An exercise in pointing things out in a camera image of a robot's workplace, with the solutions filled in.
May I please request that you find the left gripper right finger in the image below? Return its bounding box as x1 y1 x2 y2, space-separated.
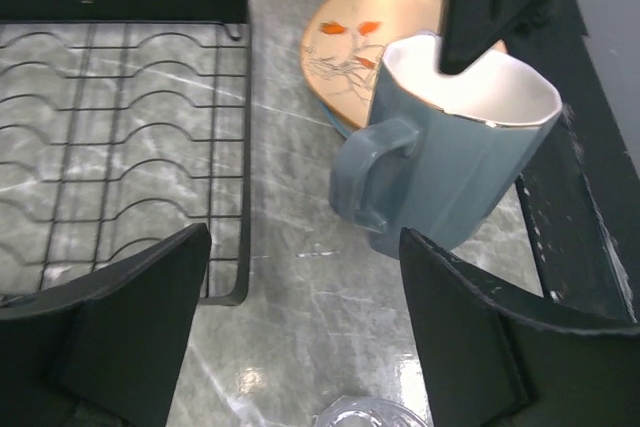
399 229 639 426

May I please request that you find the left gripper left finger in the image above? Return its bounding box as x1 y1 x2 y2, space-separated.
1 223 211 426

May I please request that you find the clear glass cup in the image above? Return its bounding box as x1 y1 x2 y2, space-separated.
313 396 428 427

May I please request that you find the blue grey ceramic mug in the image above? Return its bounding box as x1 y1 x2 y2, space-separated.
329 32 563 258

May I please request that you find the beige bird pattern plate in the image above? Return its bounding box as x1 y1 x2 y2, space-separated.
300 0 443 131

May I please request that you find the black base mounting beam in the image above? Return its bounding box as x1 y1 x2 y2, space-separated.
507 0 639 322

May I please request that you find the light blue plate underneath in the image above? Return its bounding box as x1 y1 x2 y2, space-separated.
320 101 354 138

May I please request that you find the black wire dish rack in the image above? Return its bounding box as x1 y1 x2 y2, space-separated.
1 0 252 306

